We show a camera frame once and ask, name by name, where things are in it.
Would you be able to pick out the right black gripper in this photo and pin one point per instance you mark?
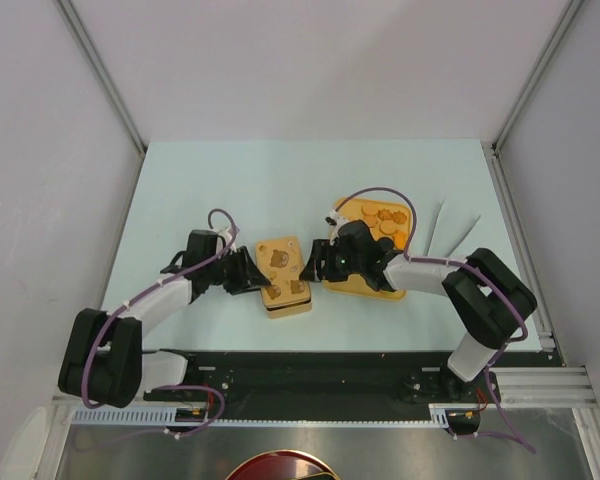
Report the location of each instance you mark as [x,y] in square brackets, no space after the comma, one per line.
[322,250]

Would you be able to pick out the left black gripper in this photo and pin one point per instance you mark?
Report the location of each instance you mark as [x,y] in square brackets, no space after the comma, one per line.
[248,277]

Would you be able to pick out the silver tin lid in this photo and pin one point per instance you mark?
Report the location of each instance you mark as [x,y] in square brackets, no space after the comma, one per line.
[280,260]

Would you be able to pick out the yellow cookie tin box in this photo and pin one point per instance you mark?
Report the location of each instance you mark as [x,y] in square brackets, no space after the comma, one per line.
[289,310]

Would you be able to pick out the metal tongs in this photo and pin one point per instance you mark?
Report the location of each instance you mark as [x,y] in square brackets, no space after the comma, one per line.
[450,227]

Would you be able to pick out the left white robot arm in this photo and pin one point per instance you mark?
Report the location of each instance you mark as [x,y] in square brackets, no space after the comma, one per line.
[103,359]

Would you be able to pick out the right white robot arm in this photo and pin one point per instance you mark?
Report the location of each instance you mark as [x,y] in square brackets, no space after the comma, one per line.
[490,300]

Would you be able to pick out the black sandwich cookie on tray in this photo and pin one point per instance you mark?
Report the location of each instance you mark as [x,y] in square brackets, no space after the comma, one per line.
[385,243]

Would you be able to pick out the yellow cookie tray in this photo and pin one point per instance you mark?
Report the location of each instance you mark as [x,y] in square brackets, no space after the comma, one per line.
[384,219]

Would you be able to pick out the dark red round object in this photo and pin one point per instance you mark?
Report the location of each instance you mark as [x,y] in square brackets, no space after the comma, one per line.
[283,464]

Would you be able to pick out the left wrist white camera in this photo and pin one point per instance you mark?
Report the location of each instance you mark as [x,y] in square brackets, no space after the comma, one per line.
[228,233]

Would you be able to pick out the wrist white camera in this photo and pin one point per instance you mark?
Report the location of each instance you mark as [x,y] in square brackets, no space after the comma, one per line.
[335,220]
[228,233]

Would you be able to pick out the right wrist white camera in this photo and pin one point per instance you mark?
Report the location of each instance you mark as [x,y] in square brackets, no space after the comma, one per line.
[335,220]

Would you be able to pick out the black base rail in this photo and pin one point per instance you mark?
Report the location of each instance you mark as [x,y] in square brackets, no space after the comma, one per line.
[331,387]

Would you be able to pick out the left aluminium frame post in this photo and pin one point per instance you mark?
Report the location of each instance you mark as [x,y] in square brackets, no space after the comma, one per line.
[88,49]

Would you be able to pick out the aluminium frame post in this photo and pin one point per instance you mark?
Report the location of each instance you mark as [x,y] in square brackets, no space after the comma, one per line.
[557,37]
[88,49]

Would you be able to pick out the right aluminium frame post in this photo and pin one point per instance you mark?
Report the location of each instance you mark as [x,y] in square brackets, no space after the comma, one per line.
[557,37]

